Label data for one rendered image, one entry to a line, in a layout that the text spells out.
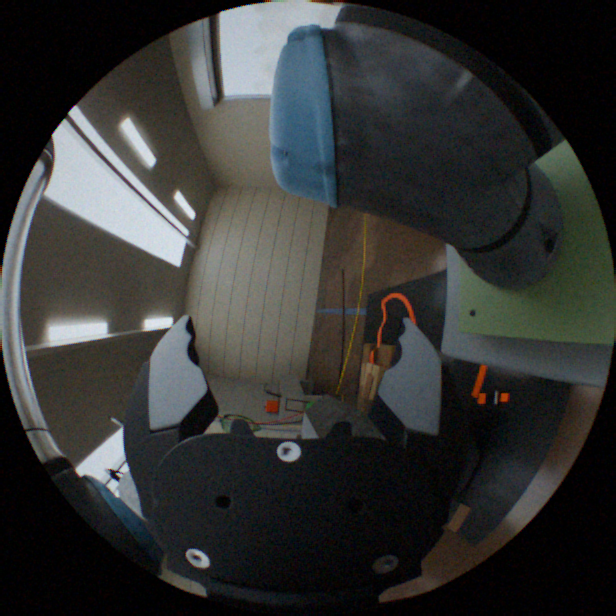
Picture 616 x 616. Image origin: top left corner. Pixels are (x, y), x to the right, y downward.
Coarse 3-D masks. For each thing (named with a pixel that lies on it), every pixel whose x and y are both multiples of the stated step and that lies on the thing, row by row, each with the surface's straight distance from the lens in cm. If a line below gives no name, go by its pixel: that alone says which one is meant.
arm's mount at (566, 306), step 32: (544, 160) 32; (576, 160) 32; (576, 192) 30; (576, 224) 28; (576, 256) 27; (608, 256) 27; (480, 288) 30; (544, 288) 26; (576, 288) 26; (608, 288) 27; (480, 320) 29; (512, 320) 27; (544, 320) 26; (576, 320) 26; (608, 320) 26
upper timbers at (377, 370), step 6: (366, 366) 199; (372, 366) 190; (378, 366) 179; (384, 366) 181; (366, 372) 198; (372, 372) 188; (378, 372) 179; (384, 372) 182; (366, 378) 197; (378, 378) 180; (372, 384) 187; (378, 384) 182; (372, 390) 186; (372, 396) 186
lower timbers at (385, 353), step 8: (368, 344) 224; (376, 344) 226; (368, 352) 223; (376, 352) 226; (384, 352) 191; (392, 352) 182; (368, 360) 221; (376, 360) 202; (384, 360) 190; (360, 392) 234
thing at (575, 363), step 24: (456, 264) 43; (456, 288) 42; (456, 312) 41; (456, 336) 40; (480, 336) 37; (480, 360) 37; (504, 360) 35; (528, 360) 33; (552, 360) 33; (576, 360) 32; (600, 360) 33; (600, 384) 34
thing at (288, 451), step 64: (192, 448) 6; (256, 448) 6; (320, 448) 6; (384, 448) 6; (192, 512) 6; (256, 512) 5; (320, 512) 5; (384, 512) 5; (192, 576) 7; (256, 576) 6; (320, 576) 5; (384, 576) 6
